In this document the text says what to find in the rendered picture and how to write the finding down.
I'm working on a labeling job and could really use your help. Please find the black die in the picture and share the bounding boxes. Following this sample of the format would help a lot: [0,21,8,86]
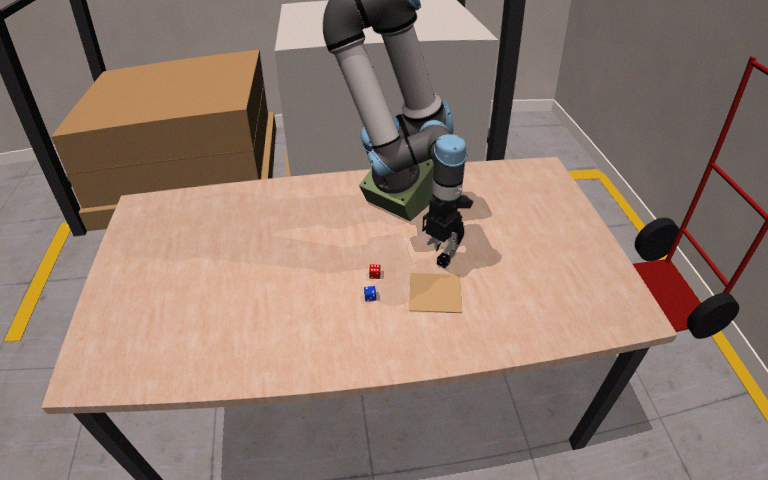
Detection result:
[437,252,451,268]

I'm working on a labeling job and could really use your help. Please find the blue die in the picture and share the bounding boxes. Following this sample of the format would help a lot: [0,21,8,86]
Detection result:
[364,286,376,302]

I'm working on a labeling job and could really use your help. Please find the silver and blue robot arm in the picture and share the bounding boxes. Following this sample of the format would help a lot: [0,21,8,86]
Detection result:
[323,0,473,209]

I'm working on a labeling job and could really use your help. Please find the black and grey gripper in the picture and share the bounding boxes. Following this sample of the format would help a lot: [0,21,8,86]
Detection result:
[422,194,464,259]

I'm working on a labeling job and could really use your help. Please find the tan flat mat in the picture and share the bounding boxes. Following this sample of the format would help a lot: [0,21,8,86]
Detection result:
[409,273,462,313]

